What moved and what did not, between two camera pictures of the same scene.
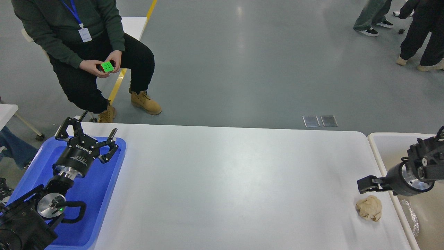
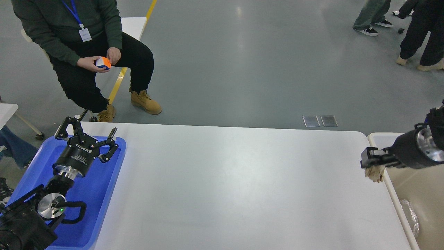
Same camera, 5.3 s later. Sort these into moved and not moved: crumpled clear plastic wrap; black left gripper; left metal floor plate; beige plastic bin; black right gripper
Moved: black right gripper
Not moved: beige plastic bin; crumpled clear plastic wrap; left metal floor plate; black left gripper
